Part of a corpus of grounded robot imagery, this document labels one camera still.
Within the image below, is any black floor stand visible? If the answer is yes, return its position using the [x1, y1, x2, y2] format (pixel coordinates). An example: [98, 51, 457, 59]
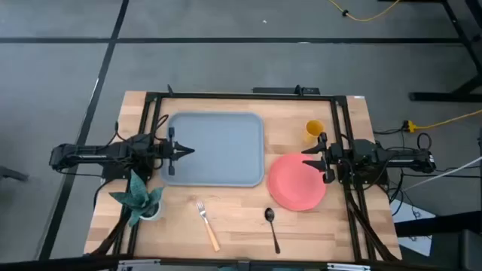
[377, 0, 482, 103]

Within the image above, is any black aluminium table frame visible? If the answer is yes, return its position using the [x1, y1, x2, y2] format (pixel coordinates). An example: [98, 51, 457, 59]
[112, 89, 402, 263]

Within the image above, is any black cable bundle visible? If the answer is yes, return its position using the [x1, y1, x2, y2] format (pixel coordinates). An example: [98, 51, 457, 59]
[345, 187, 401, 263]
[89, 210, 132, 257]

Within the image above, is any red round plate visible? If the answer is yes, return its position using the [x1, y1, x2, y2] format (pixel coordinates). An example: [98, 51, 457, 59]
[267, 153, 327, 212]

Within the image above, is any black spoon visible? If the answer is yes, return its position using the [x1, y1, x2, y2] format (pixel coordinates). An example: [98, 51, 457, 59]
[264, 207, 282, 255]

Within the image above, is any white plant pot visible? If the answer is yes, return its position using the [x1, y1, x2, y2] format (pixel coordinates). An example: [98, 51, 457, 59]
[138, 200, 163, 222]

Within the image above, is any white cable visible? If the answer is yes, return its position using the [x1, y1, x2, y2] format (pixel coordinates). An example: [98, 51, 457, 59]
[402, 155, 482, 192]

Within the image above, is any fork with wooden handle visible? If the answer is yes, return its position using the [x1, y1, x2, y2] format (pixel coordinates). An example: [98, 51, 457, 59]
[194, 199, 221, 253]

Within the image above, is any yellow cable with plug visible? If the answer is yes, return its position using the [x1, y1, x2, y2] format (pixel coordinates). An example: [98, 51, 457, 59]
[401, 108, 482, 134]

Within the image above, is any black overhead rail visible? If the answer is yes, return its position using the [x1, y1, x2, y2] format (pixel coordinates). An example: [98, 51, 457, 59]
[0, 253, 482, 271]

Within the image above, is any left arm's black gripper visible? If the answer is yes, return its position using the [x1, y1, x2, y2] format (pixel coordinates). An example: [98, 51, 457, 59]
[157, 126, 196, 177]

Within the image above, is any white paper sheet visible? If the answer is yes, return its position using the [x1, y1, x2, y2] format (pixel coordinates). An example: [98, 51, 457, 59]
[389, 198, 437, 257]

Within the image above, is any grey plastic tray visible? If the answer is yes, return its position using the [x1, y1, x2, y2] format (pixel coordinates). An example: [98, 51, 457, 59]
[160, 111, 265, 188]

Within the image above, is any right arm's black gripper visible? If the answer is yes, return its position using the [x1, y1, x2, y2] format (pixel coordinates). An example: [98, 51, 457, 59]
[301, 132, 343, 184]

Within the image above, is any green artificial plant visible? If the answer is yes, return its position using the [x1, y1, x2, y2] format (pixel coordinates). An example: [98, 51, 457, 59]
[108, 169, 165, 227]

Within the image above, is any yellow plastic cup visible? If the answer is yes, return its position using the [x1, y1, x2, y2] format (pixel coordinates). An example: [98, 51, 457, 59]
[304, 119, 325, 144]

